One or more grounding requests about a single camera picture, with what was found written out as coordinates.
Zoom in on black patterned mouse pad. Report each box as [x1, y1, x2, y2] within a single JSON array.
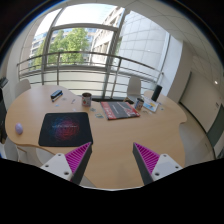
[[38, 112, 93, 147]]

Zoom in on grey metal balcony railing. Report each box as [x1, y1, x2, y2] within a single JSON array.
[[17, 51, 163, 99]]

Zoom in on white chair right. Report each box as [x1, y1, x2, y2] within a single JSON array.
[[127, 76, 141, 101]]

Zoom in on patterned mug right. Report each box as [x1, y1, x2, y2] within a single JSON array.
[[134, 98, 144, 111]]

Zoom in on small card on table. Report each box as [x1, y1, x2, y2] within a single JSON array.
[[95, 114, 103, 118]]

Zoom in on lilac computer mouse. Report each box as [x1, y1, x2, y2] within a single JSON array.
[[15, 123, 23, 135]]

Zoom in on black cylindrical speaker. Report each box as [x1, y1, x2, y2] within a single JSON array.
[[151, 85, 162, 102]]

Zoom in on red black magazine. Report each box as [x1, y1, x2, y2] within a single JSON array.
[[101, 102, 140, 120]]

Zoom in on patterned mug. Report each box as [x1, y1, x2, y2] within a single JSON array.
[[82, 92, 92, 107], [134, 98, 144, 111]]

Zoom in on white chair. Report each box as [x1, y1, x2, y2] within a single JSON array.
[[127, 76, 141, 101], [15, 79, 31, 97]]

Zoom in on white chair left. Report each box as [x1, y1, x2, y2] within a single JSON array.
[[15, 79, 31, 97]]

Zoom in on white booklet with blue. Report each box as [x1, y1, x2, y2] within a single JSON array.
[[143, 100, 158, 112]]

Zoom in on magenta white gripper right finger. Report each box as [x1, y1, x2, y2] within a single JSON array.
[[133, 143, 182, 185]]

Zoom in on black stapler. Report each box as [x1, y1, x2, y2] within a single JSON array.
[[50, 90, 63, 102]]

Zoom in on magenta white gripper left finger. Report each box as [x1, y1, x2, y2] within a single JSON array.
[[41, 142, 92, 185]]

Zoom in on patterned mug left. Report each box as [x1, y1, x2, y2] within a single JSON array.
[[82, 92, 92, 107]]

